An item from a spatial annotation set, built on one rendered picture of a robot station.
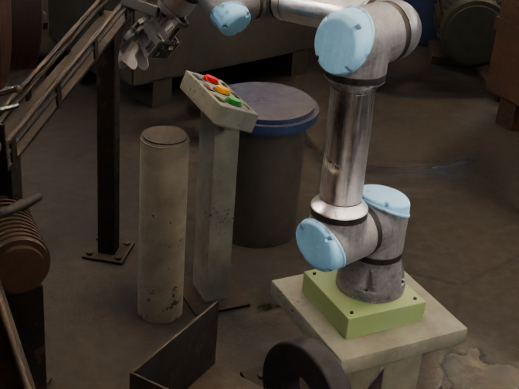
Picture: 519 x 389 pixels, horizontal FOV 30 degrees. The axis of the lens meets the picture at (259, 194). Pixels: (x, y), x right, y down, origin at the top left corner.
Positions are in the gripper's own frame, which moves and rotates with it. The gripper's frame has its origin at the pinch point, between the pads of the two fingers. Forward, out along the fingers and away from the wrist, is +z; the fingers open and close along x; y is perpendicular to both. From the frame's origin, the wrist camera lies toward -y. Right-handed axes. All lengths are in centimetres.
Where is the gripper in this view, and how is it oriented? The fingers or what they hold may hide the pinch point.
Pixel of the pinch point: (121, 61)
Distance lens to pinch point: 228.9
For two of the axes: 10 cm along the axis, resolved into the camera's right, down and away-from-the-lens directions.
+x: 6.0, -0.8, 8.0
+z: -6.0, 6.2, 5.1
